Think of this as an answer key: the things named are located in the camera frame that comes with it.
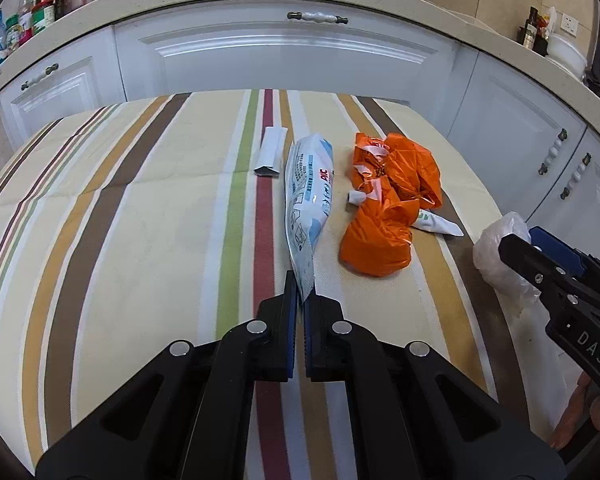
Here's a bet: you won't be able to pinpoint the drawer handle left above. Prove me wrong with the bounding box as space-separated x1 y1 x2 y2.
20 63 59 91

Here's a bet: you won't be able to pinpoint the small white tube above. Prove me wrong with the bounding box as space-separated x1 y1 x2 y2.
348 190 464 237

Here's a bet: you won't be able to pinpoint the drawer handle centre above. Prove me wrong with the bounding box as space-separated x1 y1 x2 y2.
287 11 349 25

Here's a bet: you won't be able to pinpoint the striped tablecloth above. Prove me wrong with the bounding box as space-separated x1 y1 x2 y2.
0 90 577 470

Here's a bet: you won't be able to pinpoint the beige countertop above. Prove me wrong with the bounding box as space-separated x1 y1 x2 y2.
0 0 600 135

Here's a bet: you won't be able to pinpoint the person's hand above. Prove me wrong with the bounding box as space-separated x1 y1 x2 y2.
548 372 600 450

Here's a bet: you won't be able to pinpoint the cabinet door handle right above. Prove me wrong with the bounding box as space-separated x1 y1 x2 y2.
559 153 592 200

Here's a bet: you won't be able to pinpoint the orange plastic bag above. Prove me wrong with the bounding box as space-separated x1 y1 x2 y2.
339 132 443 278

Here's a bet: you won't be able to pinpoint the white kitchen cabinets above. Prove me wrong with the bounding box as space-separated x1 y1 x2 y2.
0 0 600 258

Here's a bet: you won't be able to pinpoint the dark sauce bottle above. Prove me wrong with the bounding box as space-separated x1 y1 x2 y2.
522 6 538 50

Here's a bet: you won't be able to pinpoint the clear plastic bag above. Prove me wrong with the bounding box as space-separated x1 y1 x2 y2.
471 210 544 311

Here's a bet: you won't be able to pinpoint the white bowl on counter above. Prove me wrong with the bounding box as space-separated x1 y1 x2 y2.
546 35 588 80

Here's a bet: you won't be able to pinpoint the cabinet door handle left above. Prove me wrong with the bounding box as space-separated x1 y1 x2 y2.
538 128 568 176

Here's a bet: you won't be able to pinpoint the drawer handle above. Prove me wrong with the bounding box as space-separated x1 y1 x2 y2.
20 63 59 91
287 11 349 25

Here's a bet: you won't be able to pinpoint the wall power socket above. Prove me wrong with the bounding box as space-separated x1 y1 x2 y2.
560 13 579 37

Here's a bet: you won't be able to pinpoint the small white paper box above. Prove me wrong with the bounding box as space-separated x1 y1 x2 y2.
254 126 288 177

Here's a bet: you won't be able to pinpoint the cabinet door handle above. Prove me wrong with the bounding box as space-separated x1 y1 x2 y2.
559 153 592 200
538 128 568 176

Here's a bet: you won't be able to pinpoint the white blue printed pouch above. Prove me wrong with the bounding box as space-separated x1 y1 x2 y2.
285 133 334 301

